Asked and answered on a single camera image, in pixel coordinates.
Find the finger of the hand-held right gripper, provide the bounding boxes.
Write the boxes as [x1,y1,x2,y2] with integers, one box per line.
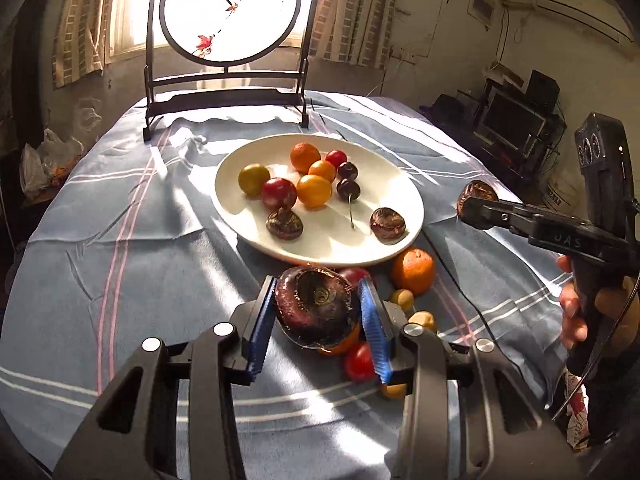
[461,196,540,235]

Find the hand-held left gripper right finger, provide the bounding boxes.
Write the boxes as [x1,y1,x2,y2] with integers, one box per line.
[357,277,583,480]

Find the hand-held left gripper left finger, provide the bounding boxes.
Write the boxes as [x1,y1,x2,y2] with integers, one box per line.
[52,277,279,480]

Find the dark brown water chestnut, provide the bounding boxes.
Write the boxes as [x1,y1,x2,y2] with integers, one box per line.
[456,179,499,231]
[369,207,407,246]
[274,266,362,350]
[265,206,305,241]

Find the white round plate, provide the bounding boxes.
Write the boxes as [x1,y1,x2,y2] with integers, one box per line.
[210,133,426,268]

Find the yellow-green mandarin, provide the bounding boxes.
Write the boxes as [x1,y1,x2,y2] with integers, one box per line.
[237,163,272,197]

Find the person's right hand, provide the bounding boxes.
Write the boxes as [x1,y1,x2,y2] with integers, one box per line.
[556,255,640,358]

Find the white bucket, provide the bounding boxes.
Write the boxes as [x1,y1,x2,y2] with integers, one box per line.
[542,167,584,212]

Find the small yellow fruit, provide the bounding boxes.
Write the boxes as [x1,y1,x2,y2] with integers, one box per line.
[408,311,438,333]
[390,288,416,312]

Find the computer monitor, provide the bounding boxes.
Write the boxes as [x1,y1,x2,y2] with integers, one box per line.
[475,90,547,149]

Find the blue striped tablecloth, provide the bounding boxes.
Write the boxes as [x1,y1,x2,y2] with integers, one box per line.
[0,89,576,480]

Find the black speaker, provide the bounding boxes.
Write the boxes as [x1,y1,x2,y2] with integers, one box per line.
[525,70,560,112]

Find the white box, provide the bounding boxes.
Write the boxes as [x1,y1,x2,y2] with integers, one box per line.
[484,61,527,87]

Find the white air conditioner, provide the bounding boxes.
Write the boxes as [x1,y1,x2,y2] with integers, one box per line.
[527,0,634,49]

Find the checked curtain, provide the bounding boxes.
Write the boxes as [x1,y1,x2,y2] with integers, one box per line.
[52,0,118,88]
[310,0,402,70]

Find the white plastic bag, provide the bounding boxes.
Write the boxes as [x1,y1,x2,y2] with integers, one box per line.
[20,129,84,199]

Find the clear plastic bag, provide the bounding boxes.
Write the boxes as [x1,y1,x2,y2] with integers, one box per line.
[75,97,104,132]

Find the dark framed bird painting screen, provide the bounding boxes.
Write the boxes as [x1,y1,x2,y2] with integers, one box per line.
[142,0,327,142]

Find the bright window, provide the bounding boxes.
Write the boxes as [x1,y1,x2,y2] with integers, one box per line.
[107,0,326,58]

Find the thin black cable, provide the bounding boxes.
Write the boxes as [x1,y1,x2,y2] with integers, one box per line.
[434,254,502,342]

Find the wall vent panel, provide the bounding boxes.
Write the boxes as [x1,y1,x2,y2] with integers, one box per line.
[467,0,496,24]

